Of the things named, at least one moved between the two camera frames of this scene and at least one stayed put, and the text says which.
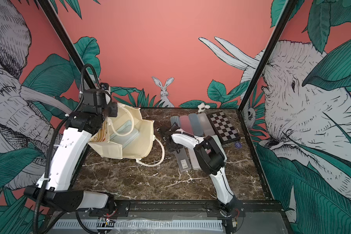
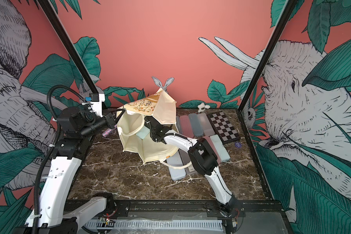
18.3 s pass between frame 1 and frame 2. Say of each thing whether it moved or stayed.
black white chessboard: stayed
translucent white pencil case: stayed
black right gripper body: moved
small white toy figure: stayed
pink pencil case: stayed
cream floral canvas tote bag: moved
